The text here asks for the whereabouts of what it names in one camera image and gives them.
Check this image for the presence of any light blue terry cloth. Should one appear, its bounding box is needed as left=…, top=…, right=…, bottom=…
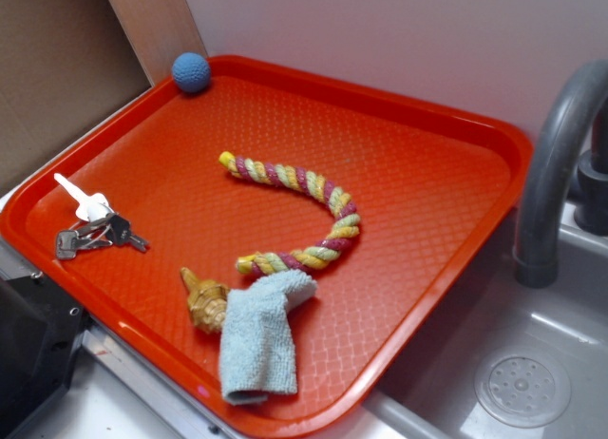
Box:
left=219, top=270, right=317, bottom=406

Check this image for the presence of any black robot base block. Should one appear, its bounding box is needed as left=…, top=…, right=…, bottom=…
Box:
left=1, top=277, right=86, bottom=438

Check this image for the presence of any orange plastic tray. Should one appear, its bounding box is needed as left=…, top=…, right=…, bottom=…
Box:
left=1, top=56, right=532, bottom=438

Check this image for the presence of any tan spiral seashell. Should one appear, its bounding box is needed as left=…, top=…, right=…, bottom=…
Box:
left=180, top=267, right=231, bottom=334

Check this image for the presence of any blue textured ball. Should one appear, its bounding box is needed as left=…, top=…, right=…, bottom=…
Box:
left=171, top=52, right=211, bottom=94

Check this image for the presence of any silver key bunch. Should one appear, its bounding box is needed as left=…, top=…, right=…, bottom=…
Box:
left=55, top=213, right=149, bottom=260

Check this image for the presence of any white plastic key tag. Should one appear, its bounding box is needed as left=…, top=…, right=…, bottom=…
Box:
left=53, top=173, right=113, bottom=222

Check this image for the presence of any grey toy faucet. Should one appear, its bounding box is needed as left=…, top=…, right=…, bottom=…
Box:
left=513, top=59, right=607, bottom=288

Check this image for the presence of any wooden board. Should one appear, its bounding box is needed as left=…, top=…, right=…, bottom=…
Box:
left=108, top=0, right=207, bottom=86

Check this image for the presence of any grey toy sink basin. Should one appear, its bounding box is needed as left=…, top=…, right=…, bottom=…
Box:
left=365, top=205, right=608, bottom=439

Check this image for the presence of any round sink drain strainer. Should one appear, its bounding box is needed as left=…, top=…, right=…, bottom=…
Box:
left=474, top=346, right=571, bottom=429

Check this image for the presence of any brown cardboard panel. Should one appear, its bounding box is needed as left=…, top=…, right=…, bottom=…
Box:
left=1, top=0, right=149, bottom=193

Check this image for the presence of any black faucet knob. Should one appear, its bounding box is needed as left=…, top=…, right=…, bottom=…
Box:
left=574, top=150, right=607, bottom=237

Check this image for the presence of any multicolour twisted rope toy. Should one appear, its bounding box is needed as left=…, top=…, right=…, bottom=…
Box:
left=218, top=151, right=361, bottom=277

